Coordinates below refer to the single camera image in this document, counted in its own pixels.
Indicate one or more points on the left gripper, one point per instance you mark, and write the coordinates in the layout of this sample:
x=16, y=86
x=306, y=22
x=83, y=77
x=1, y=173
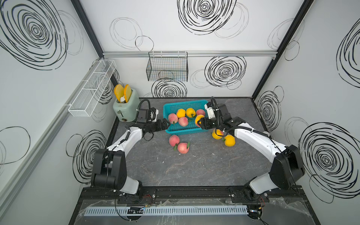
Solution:
x=164, y=126

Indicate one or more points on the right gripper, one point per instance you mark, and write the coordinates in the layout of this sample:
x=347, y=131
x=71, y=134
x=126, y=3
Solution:
x=204, y=124

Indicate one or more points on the pink peach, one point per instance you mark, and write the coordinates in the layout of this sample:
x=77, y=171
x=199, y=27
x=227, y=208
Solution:
x=173, y=118
x=182, y=147
x=201, y=112
x=183, y=121
x=174, y=140

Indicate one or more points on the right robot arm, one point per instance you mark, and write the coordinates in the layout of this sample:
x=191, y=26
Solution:
x=287, y=164

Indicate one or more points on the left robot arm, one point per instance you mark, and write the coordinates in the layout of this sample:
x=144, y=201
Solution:
x=109, y=168

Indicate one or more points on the yellow peach with red blush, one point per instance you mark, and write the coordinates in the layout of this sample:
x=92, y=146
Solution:
x=217, y=134

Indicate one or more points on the mint green toaster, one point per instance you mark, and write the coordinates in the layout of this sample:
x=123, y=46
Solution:
x=127, y=112

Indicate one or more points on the right yellow toast slice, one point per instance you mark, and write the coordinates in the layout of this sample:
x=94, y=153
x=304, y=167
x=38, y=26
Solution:
x=127, y=93

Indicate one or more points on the yellow toast slice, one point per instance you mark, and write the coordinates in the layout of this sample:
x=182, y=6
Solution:
x=119, y=93
x=127, y=93

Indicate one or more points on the left yellow toast slice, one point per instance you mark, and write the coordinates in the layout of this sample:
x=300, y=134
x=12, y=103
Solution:
x=119, y=93

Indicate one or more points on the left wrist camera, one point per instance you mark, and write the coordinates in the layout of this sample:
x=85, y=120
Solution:
x=153, y=114

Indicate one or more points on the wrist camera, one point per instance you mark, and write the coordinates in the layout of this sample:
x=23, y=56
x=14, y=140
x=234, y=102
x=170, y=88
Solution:
x=153, y=114
x=210, y=111

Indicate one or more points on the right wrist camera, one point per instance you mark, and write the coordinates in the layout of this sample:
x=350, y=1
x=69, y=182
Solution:
x=210, y=111

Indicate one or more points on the black wire wall basket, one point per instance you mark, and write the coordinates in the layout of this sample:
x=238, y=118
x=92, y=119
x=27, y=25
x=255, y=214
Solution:
x=167, y=65

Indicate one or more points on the white wire wall shelf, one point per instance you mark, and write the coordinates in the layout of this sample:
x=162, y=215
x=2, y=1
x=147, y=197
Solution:
x=94, y=86

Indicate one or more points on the white slotted cable duct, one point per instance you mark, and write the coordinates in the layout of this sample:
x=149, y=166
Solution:
x=168, y=210

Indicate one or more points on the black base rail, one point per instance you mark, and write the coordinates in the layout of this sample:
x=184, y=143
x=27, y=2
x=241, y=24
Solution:
x=155, y=195

